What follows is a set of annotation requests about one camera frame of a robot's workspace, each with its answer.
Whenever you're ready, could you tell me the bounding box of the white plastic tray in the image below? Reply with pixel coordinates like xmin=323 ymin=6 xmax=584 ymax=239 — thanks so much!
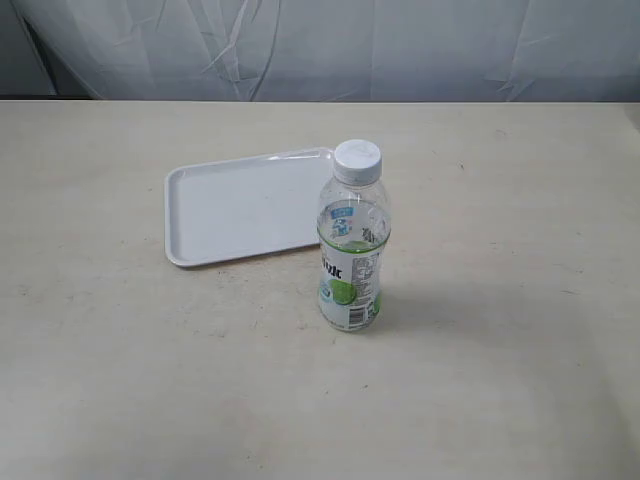
xmin=164 ymin=147 xmax=333 ymax=268

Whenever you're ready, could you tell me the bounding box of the white backdrop curtain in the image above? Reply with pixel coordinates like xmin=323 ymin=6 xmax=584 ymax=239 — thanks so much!
xmin=1 ymin=1 xmax=639 ymax=102

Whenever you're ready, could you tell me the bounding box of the clear plastic bottle white cap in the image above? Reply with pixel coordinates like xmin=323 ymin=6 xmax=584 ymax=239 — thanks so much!
xmin=317 ymin=139 xmax=391 ymax=332

